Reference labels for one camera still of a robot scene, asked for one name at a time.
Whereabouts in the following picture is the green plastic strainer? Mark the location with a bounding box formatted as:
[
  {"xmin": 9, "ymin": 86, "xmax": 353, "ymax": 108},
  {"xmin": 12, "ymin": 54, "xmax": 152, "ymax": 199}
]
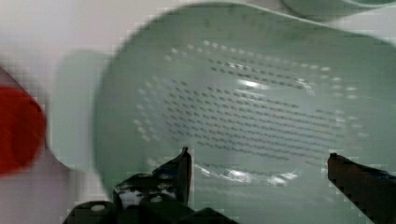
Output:
[{"xmin": 49, "ymin": 2, "xmax": 395, "ymax": 224}]

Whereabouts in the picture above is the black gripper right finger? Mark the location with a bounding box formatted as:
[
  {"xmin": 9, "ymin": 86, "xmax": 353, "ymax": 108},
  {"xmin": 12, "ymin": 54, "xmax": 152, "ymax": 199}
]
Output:
[{"xmin": 327, "ymin": 153, "xmax": 396, "ymax": 224}]

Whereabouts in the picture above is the green round plate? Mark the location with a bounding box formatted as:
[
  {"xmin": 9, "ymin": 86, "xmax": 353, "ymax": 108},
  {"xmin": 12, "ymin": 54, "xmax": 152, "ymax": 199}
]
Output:
[{"xmin": 282, "ymin": 0, "xmax": 395, "ymax": 20}]

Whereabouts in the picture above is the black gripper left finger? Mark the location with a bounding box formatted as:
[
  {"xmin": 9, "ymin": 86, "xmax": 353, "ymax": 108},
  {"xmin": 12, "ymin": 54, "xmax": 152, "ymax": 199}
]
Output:
[{"xmin": 113, "ymin": 147, "xmax": 192, "ymax": 210}]

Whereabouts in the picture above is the red ketchup bottle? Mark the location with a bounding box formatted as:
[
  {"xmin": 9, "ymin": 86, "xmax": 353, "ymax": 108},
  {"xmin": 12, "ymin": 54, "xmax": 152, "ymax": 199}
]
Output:
[{"xmin": 0, "ymin": 69, "xmax": 46, "ymax": 176}]

